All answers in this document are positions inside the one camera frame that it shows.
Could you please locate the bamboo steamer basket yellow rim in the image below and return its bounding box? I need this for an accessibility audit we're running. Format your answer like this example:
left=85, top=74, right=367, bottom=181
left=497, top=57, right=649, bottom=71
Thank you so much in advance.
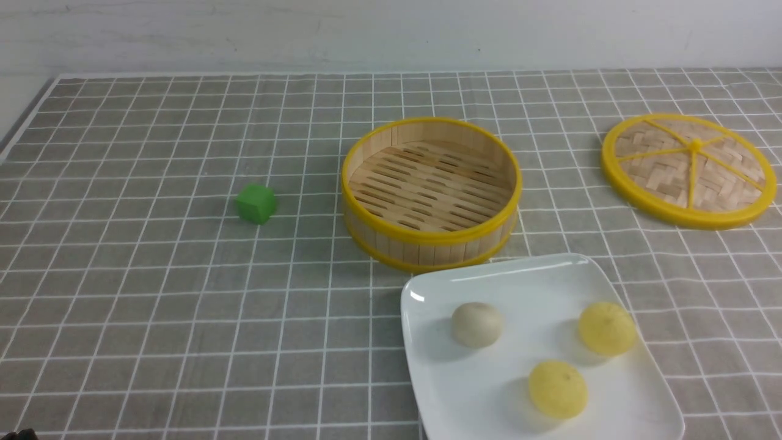
left=340, top=117, right=522, bottom=273

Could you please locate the green cube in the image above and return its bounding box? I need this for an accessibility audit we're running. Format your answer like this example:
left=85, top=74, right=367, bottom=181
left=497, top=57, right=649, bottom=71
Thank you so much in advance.
left=235, top=184, right=277, bottom=225

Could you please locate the white steamed bun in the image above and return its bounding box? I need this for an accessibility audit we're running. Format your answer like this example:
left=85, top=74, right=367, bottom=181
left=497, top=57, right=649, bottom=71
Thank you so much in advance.
left=450, top=302, right=505, bottom=349

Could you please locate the bamboo steamer lid yellow rim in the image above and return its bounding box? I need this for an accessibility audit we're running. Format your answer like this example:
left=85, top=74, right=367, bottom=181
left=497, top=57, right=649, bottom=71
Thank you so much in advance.
left=601, top=114, right=777, bottom=229

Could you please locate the yellow steamed bun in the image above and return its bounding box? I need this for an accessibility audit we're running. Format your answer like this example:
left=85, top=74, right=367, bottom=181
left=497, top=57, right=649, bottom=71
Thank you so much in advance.
left=528, top=360, right=589, bottom=420
left=577, top=302, right=638, bottom=357

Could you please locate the yellow steamed bun back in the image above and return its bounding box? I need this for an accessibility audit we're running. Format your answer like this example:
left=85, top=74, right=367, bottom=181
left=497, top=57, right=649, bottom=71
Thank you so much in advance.
left=577, top=302, right=638, bottom=357

